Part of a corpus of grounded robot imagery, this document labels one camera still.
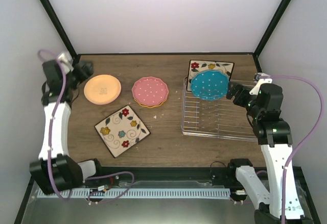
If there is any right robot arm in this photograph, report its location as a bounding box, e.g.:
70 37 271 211
226 82 313 223

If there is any cream bear print plate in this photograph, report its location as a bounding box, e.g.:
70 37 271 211
84 74 122 102

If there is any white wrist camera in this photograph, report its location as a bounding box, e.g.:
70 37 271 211
57 52 74 73
249 72 272 95

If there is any teal polka dot plate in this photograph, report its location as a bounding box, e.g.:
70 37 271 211
190 70 229 101

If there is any left black frame post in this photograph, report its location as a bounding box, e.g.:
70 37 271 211
39 0 79 59

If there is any orange polka dot plate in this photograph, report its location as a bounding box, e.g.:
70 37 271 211
134 97 169 109

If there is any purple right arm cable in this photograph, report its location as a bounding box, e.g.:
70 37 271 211
267 75 324 224

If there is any pink polka dot plate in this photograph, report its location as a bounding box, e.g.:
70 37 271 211
131 77 169 108

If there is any right black frame post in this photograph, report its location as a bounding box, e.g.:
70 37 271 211
253 0 291 59

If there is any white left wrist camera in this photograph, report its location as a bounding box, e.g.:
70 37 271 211
57 52 74 73

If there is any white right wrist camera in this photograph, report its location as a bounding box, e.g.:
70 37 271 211
249 72 272 95

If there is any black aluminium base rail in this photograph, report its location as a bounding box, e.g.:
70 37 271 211
98 164 241 187

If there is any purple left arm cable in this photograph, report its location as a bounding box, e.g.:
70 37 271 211
37 49 135 205

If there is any white slotted cable duct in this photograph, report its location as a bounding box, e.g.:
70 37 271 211
37 188 231 199

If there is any black frame post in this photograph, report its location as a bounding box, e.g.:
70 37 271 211
253 0 291 59
39 0 79 59

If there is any square floral plate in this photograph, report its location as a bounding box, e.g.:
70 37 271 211
186 60 235 92
95 105 150 158

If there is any plain pink round plate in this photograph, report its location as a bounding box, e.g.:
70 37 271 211
88 99 116 105

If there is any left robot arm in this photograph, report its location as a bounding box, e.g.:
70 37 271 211
29 60 104 195

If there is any metal wire dish rack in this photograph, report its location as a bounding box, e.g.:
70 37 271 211
181 78 257 142

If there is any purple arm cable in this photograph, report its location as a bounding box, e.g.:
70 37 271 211
37 49 135 205
267 75 324 224

